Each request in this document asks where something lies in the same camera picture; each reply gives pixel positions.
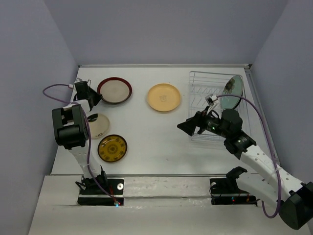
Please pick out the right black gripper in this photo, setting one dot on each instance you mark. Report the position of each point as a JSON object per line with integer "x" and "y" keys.
{"x": 199, "y": 120}

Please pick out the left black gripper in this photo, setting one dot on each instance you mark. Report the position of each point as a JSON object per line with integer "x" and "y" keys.
{"x": 98, "y": 96}

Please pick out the red rimmed beige plate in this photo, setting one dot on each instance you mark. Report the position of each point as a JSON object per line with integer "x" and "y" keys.
{"x": 114, "y": 90}

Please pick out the cream white plate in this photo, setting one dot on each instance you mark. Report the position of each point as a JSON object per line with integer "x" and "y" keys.
{"x": 99, "y": 125}

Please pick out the orange-yellow plastic plate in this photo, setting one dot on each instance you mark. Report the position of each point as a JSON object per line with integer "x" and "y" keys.
{"x": 163, "y": 97}

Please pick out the yellow patterned dark plate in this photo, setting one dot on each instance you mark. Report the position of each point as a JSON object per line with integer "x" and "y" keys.
{"x": 112, "y": 148}

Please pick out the teal floral plate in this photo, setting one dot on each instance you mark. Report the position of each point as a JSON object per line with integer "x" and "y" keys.
{"x": 233, "y": 87}

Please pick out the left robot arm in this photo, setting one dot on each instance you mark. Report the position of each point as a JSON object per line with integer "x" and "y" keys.
{"x": 72, "y": 131}

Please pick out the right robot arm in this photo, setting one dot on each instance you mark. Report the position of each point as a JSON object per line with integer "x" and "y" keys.
{"x": 277, "y": 188}

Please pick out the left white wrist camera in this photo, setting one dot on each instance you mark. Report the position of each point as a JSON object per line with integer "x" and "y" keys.
{"x": 81, "y": 80}

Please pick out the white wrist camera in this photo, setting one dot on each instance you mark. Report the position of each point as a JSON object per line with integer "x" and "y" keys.
{"x": 212, "y": 100}
{"x": 81, "y": 80}

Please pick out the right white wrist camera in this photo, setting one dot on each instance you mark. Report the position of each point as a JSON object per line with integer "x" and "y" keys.
{"x": 212, "y": 100}

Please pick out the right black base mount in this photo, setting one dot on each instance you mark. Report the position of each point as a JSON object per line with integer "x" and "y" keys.
{"x": 224, "y": 191}

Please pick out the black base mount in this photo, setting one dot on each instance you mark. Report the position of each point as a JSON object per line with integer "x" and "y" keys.
{"x": 94, "y": 196}
{"x": 224, "y": 191}

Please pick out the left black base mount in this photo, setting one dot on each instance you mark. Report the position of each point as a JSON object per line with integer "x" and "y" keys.
{"x": 94, "y": 196}

